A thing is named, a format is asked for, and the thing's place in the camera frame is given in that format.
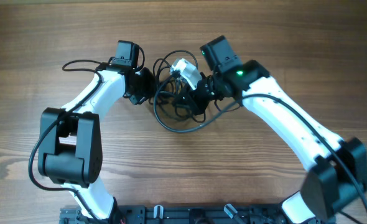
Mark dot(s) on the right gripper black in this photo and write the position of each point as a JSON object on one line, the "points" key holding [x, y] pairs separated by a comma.
{"points": [[192, 101]]}

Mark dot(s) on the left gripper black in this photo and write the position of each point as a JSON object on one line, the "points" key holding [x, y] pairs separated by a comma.
{"points": [[152, 82]]}

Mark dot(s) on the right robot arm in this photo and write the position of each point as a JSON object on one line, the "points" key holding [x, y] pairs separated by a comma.
{"points": [[336, 169]]}

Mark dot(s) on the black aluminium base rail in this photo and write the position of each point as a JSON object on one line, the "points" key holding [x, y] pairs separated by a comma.
{"points": [[253, 214]]}

